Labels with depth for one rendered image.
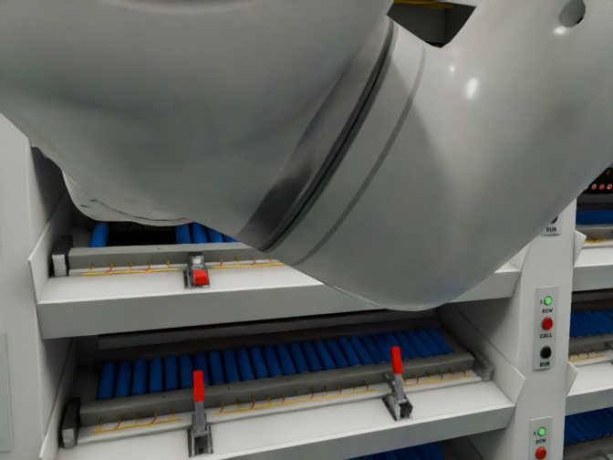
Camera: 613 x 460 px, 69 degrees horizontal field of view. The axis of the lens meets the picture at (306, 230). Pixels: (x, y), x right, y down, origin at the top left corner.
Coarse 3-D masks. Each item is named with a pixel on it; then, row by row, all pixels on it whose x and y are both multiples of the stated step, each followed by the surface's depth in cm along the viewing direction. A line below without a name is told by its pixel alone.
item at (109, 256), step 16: (80, 256) 49; (96, 256) 50; (112, 256) 50; (128, 256) 51; (144, 256) 52; (160, 256) 52; (176, 256) 53; (208, 256) 54; (224, 256) 55; (240, 256) 55; (256, 256) 56; (112, 272) 49; (128, 272) 50; (144, 272) 51
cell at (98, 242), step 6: (96, 228) 57; (102, 228) 57; (108, 228) 58; (96, 234) 55; (102, 234) 55; (108, 234) 57; (90, 240) 54; (96, 240) 54; (102, 240) 54; (90, 246) 52; (96, 246) 53; (102, 246) 53
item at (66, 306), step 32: (64, 192) 58; (64, 224) 57; (32, 256) 43; (64, 256) 48; (64, 288) 47; (96, 288) 48; (128, 288) 48; (160, 288) 49; (192, 288) 50; (224, 288) 50; (256, 288) 51; (288, 288) 53; (320, 288) 54; (480, 288) 62; (512, 288) 64; (64, 320) 46; (96, 320) 47; (128, 320) 48; (160, 320) 49; (192, 320) 51; (224, 320) 52
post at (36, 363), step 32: (0, 128) 42; (0, 160) 42; (32, 160) 45; (0, 192) 43; (32, 192) 45; (0, 224) 43; (32, 224) 44; (0, 256) 43; (0, 288) 43; (32, 288) 44; (0, 320) 44; (32, 320) 44; (32, 352) 45; (64, 352) 56; (32, 384) 45; (32, 416) 45; (32, 448) 46
